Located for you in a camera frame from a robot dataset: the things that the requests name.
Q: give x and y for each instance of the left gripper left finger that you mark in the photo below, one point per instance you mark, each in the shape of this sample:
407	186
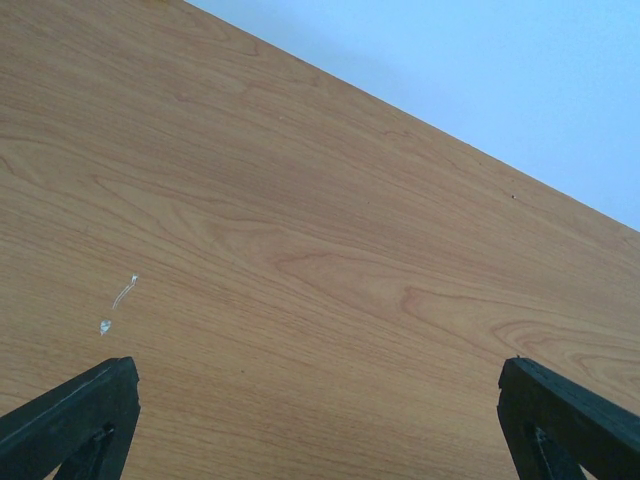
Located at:
82	429

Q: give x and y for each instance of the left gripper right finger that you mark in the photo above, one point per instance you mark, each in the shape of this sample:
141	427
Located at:
557	429

